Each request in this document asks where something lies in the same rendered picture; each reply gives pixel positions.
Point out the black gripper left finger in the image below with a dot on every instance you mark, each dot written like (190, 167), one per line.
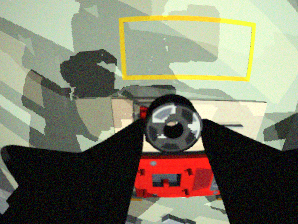
(102, 176)

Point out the yellow rectangular outline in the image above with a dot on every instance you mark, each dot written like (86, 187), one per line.
(121, 21)

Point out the black tyre with grey wheel rim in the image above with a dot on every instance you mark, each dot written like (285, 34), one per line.
(182, 136)

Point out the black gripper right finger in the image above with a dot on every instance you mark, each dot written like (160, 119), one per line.
(254, 179)

